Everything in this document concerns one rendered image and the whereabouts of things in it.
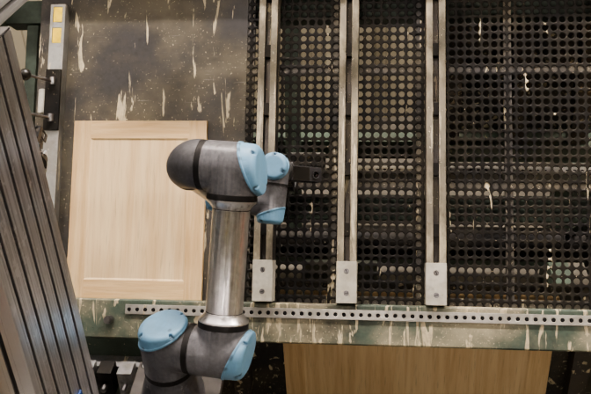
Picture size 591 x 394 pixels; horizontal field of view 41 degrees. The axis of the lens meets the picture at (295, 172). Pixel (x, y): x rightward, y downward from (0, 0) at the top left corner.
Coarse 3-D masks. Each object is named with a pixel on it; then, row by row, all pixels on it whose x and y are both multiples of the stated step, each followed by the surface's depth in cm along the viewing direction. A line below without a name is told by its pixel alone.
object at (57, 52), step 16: (64, 16) 259; (64, 32) 259; (48, 48) 258; (64, 48) 259; (48, 64) 258; (64, 64) 259; (64, 80) 259; (64, 96) 259; (48, 144) 254; (48, 160) 254; (48, 176) 253
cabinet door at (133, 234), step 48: (96, 144) 255; (144, 144) 254; (96, 192) 253; (144, 192) 252; (192, 192) 250; (96, 240) 252; (144, 240) 250; (192, 240) 248; (96, 288) 249; (144, 288) 248; (192, 288) 246
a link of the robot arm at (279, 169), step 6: (270, 156) 212; (276, 156) 212; (282, 156) 212; (270, 162) 212; (276, 162) 212; (282, 162) 212; (288, 162) 215; (270, 168) 212; (276, 168) 212; (282, 168) 211; (288, 168) 214; (270, 174) 212; (276, 174) 211; (282, 174) 212; (288, 174) 217; (270, 180) 213; (276, 180) 213; (282, 180) 214
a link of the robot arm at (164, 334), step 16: (144, 320) 183; (160, 320) 182; (176, 320) 181; (144, 336) 178; (160, 336) 177; (176, 336) 177; (144, 352) 179; (160, 352) 178; (176, 352) 177; (144, 368) 184; (160, 368) 180; (176, 368) 179
